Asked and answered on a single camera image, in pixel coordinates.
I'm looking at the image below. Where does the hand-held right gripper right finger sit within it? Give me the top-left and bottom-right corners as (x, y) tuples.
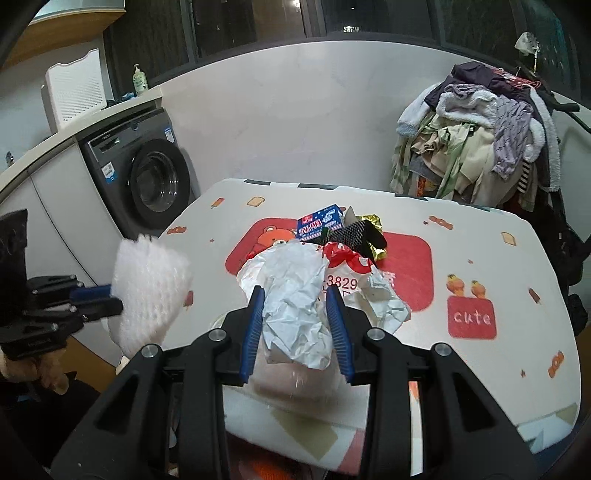
(325, 285), (541, 480)

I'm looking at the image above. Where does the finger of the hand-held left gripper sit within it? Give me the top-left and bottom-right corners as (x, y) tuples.
(71, 284), (113, 303)
(79, 296), (124, 324)

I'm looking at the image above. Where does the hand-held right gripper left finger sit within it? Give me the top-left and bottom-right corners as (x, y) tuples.
(51, 285), (266, 480)

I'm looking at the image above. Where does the white paper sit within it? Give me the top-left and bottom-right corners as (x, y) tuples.
(237, 243), (336, 370)

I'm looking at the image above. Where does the white foam fruit net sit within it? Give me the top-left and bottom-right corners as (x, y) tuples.
(111, 234), (194, 358)

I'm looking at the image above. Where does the blue cardboard box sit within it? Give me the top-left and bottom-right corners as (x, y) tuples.
(297, 204), (345, 241)

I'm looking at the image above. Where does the person's left hand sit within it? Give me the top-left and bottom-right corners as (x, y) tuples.
(0, 344), (71, 396)

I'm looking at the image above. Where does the white red-print plastic bag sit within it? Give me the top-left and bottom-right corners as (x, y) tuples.
(321, 241), (413, 335)

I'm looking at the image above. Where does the white cabinet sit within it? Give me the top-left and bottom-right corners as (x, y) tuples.
(0, 85), (204, 365)

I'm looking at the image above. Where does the black foam net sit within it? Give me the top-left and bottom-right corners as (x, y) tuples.
(318, 219), (387, 250)

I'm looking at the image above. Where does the gold foil wrapper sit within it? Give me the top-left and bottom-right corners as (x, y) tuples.
(360, 213), (389, 262)

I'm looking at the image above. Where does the grey washing machine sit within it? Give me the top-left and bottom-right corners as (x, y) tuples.
(78, 107), (201, 236)

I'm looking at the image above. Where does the white perforated plastic basket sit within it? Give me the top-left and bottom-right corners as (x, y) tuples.
(41, 48), (107, 132)

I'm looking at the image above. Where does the pump soap bottle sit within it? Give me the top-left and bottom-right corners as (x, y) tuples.
(131, 64), (149, 97)

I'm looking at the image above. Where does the pile of clothes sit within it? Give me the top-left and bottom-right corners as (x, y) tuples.
(390, 64), (561, 213)

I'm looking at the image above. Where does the black exercise bike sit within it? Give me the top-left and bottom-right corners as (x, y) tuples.
(515, 46), (591, 337)

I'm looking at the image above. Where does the wooden wall cabinet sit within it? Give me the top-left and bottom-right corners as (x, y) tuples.
(4, 0), (126, 70)

